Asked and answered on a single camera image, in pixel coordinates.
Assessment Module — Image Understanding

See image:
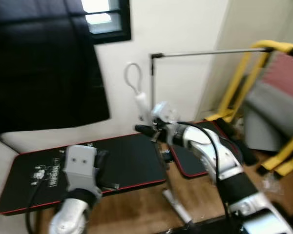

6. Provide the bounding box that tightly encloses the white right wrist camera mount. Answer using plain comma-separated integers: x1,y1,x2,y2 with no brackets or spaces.
150,101,179,128

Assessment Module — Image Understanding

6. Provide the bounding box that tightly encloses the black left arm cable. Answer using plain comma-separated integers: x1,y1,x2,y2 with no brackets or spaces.
24,178,47,234

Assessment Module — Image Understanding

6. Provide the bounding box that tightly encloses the grey machine panel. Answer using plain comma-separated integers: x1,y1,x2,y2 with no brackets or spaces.
243,83,293,153

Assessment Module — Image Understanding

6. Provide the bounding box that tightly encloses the black framed window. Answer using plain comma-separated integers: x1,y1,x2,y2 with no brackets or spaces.
81,0,131,44

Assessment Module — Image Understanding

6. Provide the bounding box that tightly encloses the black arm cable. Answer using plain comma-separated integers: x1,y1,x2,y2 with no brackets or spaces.
178,121,231,220
24,178,47,234

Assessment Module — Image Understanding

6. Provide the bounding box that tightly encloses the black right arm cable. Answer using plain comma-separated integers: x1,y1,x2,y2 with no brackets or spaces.
178,121,231,220

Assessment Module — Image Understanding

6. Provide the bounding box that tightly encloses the yellow exercise machine frame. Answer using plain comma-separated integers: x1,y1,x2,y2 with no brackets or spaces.
204,40,293,177

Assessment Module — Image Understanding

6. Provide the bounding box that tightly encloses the black curtain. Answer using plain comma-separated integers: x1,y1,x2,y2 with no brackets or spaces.
0,0,110,137

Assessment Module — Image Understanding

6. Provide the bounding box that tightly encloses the silver metal rack frame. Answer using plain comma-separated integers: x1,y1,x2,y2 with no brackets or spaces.
150,47,275,114

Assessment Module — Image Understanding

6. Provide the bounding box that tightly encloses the red machine pad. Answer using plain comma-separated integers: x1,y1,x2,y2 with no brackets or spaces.
261,51,293,101

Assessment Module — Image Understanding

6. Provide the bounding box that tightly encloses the large black red-edged mat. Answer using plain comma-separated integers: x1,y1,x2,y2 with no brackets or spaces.
0,132,167,216

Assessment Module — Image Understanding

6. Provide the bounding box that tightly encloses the clear crumpled plastic wrapper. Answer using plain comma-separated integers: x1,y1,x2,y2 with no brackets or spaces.
261,172,285,196

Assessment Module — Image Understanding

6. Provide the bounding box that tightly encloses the small black red-edged mat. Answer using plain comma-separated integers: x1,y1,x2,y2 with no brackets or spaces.
172,119,245,178

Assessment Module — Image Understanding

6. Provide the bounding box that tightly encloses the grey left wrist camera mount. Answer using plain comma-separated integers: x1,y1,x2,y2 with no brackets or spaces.
63,144,99,195

